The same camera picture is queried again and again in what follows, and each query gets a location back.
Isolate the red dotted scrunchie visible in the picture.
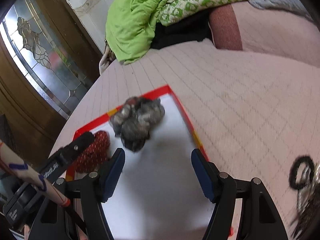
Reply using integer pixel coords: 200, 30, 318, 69
74, 131, 110, 173

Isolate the grey brown scrunchie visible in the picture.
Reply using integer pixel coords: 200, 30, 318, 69
109, 96, 165, 152

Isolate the black hair claw clip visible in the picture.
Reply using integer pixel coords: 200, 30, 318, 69
292, 181, 319, 239

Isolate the red white tray box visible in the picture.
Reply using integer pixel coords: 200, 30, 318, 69
65, 84, 235, 240

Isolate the pink quilted mattress cover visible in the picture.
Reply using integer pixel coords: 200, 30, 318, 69
53, 40, 319, 235

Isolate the wooden stained glass door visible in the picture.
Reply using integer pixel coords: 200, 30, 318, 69
1, 0, 101, 166

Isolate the pink bolster pillow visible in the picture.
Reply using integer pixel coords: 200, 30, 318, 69
209, 2, 319, 67

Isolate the green quilt blanket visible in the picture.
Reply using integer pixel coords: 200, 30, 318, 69
106, 0, 248, 64

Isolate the grey quilted pillow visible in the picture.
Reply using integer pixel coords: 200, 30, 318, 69
249, 0, 312, 21

